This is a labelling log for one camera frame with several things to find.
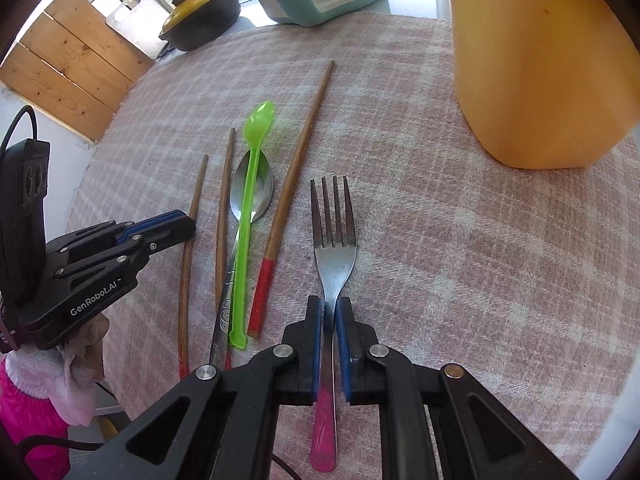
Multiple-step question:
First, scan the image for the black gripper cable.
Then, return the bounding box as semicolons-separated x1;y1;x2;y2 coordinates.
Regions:
15;435;108;453
0;105;40;148

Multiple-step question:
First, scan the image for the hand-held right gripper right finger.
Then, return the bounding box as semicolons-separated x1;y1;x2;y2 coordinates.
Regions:
335;297;581;480

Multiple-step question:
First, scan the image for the pine plank board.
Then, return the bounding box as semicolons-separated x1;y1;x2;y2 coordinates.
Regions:
0;0;156;142

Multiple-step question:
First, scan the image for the person's left hand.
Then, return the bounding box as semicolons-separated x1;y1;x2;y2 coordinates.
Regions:
50;312;110;426

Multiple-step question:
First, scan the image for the metal fork with pink handle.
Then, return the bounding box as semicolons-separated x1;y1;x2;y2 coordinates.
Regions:
309;175;359;473

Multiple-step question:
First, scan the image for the yellow plastic container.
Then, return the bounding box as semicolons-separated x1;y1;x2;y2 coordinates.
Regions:
442;0;640;170

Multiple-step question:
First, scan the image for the white cutting board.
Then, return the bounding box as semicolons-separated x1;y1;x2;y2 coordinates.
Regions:
105;0;173;61

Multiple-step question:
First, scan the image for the green plastic spoon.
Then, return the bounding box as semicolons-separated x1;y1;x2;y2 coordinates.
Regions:
227;101;277;349

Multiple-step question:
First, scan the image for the metal spoon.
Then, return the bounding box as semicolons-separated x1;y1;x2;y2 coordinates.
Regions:
209;151;274;371

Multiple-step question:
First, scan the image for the person's left forearm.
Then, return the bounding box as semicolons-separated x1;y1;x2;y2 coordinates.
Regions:
0;350;71;480

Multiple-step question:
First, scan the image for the pink plaid cloth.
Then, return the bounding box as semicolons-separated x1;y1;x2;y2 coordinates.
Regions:
65;10;640;480

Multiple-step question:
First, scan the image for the black pot with yellow lid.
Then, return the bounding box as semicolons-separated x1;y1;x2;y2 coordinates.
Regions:
159;0;242;52

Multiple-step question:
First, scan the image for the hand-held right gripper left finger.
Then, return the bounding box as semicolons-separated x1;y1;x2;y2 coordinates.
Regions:
70;295;326;480

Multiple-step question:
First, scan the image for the wooden chopstick with red end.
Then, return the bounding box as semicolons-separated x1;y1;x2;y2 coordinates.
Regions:
177;154;209;380
247;60;336;339
215;128;237;371

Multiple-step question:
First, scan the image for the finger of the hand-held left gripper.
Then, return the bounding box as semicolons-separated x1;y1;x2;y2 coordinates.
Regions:
47;211;196;267
55;225;196;281

